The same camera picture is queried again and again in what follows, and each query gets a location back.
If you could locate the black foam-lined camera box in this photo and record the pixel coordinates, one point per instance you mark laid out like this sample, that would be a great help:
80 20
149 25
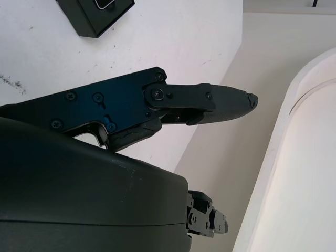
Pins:
86 21

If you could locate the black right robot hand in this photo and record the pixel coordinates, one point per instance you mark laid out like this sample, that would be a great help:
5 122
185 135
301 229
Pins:
78 189

